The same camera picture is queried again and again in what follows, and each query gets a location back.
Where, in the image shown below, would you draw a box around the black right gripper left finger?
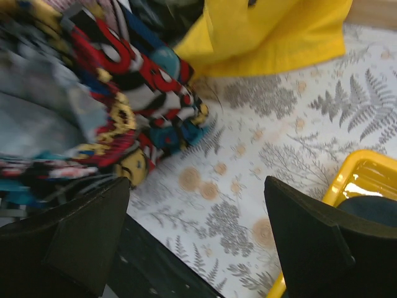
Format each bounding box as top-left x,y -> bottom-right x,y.
1,178 -> 130,297

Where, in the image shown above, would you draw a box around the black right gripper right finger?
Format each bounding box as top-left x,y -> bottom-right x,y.
264,176 -> 396,297

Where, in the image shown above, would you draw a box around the colourful comic print shorts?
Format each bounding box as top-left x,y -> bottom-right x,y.
1,1 -> 209,208

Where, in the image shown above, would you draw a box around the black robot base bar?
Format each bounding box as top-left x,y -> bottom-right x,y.
107,215 -> 222,298

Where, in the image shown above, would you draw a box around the yellow shorts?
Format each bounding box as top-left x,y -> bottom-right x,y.
174,0 -> 352,77

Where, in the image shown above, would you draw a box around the dark navy garment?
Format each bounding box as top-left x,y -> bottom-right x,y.
337,196 -> 397,228

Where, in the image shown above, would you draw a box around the yellow plastic tray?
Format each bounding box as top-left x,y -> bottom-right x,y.
269,150 -> 396,297

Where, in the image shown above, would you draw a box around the floral table cloth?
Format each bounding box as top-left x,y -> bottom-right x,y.
128,25 -> 396,297

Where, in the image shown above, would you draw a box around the wooden clothes rack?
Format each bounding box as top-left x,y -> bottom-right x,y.
346,0 -> 397,30

